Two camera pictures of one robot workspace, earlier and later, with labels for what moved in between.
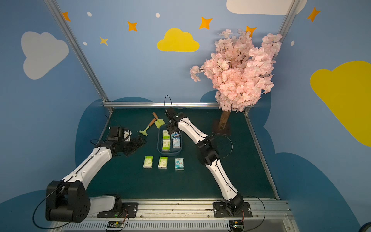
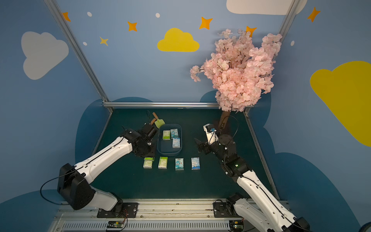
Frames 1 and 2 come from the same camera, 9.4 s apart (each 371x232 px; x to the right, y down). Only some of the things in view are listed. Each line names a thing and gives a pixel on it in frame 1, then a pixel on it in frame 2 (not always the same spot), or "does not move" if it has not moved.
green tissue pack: x=166 y=144 -> x=149 y=159
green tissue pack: x=163 y=162 does not move
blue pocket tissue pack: x=179 y=164 does not move
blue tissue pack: x=176 y=134 -> x=195 y=163
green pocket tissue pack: x=148 y=162 does not move
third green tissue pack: x=166 y=137 does not move
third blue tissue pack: x=176 y=142 does not move
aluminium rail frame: x=184 y=215 does not move
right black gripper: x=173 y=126 -> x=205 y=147
